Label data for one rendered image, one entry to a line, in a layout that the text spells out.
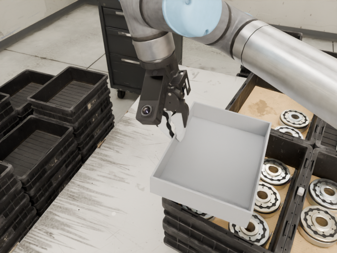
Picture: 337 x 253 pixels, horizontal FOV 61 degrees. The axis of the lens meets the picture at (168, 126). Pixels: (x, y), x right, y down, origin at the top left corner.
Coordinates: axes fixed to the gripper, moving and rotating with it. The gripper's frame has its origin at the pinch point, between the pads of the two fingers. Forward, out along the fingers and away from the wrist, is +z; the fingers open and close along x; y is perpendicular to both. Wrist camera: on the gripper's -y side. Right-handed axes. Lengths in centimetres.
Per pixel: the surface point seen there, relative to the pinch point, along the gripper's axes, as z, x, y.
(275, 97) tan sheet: 31, -18, 63
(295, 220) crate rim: 22.3, -26.1, -2.1
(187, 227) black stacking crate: 22.3, -0.9, -8.4
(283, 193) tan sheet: 31.8, -22.9, 13.3
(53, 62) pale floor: 59, 212, 180
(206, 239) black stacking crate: 25.8, -5.5, -8.8
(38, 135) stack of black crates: 45, 112, 48
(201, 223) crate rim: 17.6, -5.6, -9.6
